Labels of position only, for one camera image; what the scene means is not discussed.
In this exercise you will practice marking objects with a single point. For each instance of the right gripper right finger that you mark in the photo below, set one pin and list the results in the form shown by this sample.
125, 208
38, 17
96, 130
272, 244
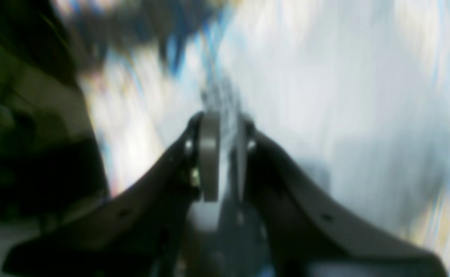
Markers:
308, 233

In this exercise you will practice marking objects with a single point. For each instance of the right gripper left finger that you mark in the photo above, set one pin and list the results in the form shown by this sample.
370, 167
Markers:
137, 233

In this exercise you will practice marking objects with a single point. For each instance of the grey T-shirt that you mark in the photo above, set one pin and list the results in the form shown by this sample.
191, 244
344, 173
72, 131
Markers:
344, 86

